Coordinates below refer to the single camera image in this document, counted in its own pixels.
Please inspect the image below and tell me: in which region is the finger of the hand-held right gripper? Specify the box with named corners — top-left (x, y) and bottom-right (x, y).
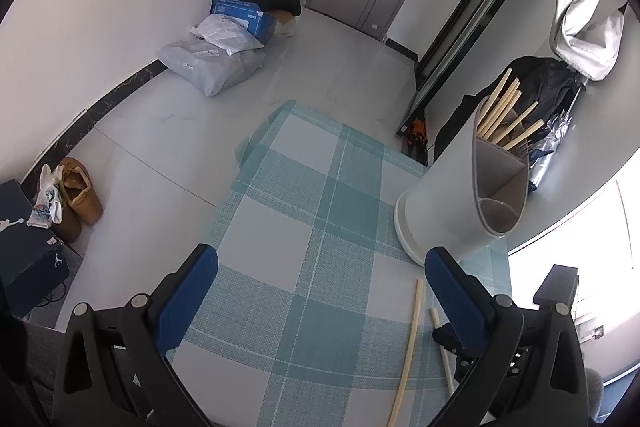
top-left (431, 323), bottom-right (476, 365)

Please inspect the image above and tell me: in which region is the pale wooden chopstick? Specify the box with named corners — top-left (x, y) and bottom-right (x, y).
top-left (387, 279), bottom-right (425, 427)
top-left (429, 307), bottom-right (456, 397)

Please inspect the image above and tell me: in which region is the bright window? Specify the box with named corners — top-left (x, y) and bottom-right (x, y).
top-left (507, 177), bottom-right (640, 383)

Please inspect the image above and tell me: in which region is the black backpack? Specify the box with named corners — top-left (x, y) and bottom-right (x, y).
top-left (432, 56), bottom-right (586, 162)

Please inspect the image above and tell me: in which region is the white sock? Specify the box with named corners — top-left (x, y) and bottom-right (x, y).
top-left (26, 163), bottom-right (67, 229)

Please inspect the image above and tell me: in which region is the dark blue shoe box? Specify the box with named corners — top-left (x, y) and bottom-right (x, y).
top-left (0, 179), bottom-right (71, 322)

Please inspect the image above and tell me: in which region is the white hanging bag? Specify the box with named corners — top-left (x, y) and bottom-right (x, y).
top-left (549, 0), bottom-right (626, 82)

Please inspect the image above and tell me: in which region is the brown cardboard box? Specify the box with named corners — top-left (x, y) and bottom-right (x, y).
top-left (272, 9), bottom-right (299, 38)

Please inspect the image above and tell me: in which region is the teal plaid tablecloth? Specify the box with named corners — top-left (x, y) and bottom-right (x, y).
top-left (167, 99), bottom-right (513, 427)

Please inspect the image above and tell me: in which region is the black door frame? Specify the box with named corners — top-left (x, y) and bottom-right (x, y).
top-left (395, 0), bottom-right (556, 138)

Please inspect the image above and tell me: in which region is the white utensil holder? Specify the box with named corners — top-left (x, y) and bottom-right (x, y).
top-left (395, 99), bottom-right (532, 265)

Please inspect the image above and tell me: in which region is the orange and black object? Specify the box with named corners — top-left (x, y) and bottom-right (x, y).
top-left (404, 117), bottom-right (430, 148)

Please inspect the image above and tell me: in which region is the grey parcel bag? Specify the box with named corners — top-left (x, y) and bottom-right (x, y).
top-left (159, 38), bottom-right (266, 98)

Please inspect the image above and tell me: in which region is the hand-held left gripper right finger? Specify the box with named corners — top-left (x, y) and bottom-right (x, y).
top-left (425, 246), bottom-right (588, 427)

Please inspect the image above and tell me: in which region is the white plastic parcel bag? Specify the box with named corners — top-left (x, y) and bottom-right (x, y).
top-left (190, 13), bottom-right (266, 56)

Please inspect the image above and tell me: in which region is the person's right forearm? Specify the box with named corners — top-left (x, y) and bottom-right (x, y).
top-left (582, 367), bottom-right (608, 425)

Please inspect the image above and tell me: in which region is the blue cardboard box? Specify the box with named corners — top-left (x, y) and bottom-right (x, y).
top-left (209, 0), bottom-right (277, 45)

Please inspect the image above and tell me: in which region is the silver folded umbrella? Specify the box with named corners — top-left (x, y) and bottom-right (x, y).
top-left (520, 109), bottom-right (573, 195)

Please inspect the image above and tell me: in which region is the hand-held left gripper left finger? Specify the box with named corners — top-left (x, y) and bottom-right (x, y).
top-left (52, 243), bottom-right (219, 427)

